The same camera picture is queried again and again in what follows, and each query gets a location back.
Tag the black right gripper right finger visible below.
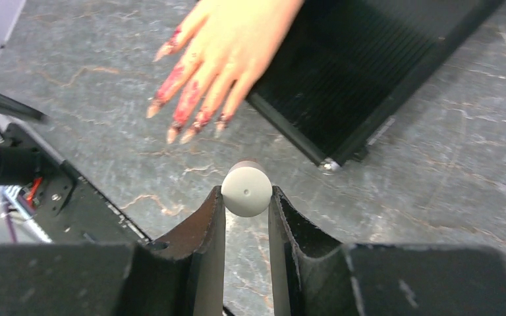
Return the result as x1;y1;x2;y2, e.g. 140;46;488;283
268;186;349;315

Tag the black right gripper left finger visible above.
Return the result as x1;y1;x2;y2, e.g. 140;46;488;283
148;186;226;315

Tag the white cap nail polish bottle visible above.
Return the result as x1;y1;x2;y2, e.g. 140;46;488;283
221;160;273;218

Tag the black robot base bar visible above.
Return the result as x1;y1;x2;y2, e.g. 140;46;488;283
1;123;151;244

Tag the fake hand with painted nails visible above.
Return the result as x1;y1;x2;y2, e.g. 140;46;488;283
146;0;304;144

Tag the black ribbed block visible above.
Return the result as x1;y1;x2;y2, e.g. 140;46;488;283
247;0;501;171

